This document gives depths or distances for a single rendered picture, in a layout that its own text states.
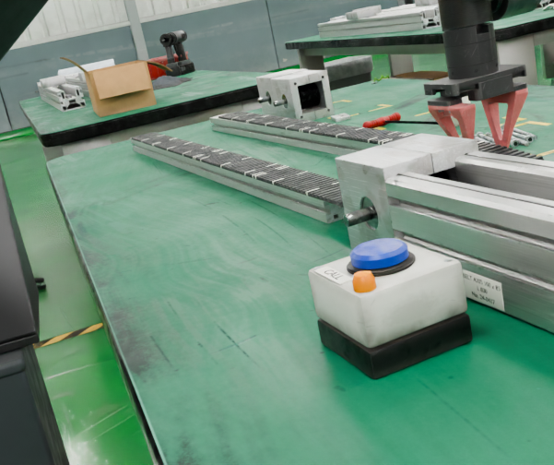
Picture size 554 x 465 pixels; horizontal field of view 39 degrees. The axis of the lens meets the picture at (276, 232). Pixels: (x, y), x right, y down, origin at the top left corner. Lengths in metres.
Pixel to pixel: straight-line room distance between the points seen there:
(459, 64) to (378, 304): 0.47
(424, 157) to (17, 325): 0.39
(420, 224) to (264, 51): 11.51
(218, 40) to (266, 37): 0.74
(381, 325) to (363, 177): 0.23
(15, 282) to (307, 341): 0.30
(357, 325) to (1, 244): 0.39
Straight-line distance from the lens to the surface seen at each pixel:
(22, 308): 0.75
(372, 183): 0.70
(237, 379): 0.57
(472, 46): 0.92
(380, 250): 0.54
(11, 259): 0.78
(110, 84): 2.75
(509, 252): 0.56
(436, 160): 0.71
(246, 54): 12.05
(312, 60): 5.31
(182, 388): 0.57
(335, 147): 1.26
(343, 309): 0.53
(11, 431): 0.75
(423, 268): 0.53
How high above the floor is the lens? 1.02
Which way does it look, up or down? 16 degrees down
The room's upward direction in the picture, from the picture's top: 12 degrees counter-clockwise
